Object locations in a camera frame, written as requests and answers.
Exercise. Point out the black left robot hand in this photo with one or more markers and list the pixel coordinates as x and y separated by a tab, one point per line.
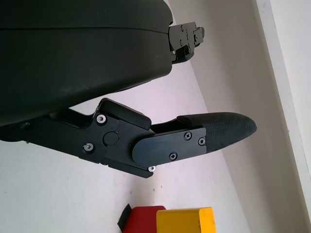
80	55

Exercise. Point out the red block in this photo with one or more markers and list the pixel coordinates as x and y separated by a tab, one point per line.
143	217

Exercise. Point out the yellow block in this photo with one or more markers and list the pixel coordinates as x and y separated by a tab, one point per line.
184	222

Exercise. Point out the black tape strip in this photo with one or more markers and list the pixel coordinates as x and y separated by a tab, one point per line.
124	217

